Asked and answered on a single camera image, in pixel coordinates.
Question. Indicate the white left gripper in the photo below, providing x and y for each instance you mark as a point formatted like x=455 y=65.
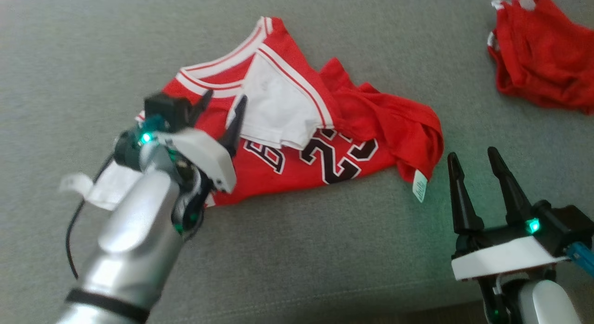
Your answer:
x=204 y=157

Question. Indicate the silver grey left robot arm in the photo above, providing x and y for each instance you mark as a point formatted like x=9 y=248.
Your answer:
x=134 y=240

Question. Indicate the red basketball jersey white sleeves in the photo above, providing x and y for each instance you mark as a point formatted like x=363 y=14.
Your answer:
x=380 y=119

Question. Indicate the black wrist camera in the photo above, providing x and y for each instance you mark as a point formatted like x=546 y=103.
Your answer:
x=167 y=110
x=566 y=226

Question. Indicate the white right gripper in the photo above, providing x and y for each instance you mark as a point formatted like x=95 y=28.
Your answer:
x=501 y=261

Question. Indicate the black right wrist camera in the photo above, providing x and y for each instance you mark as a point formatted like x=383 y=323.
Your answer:
x=566 y=226

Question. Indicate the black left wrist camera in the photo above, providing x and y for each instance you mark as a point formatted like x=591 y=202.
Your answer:
x=167 y=110

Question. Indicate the large grey sofa seat cushion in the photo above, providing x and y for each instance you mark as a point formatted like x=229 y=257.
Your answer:
x=301 y=249

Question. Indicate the teal plug right wrist camera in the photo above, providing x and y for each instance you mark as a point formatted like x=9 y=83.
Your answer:
x=582 y=259

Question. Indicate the red shorts with white trim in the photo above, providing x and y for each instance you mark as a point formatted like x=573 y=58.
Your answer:
x=543 y=59

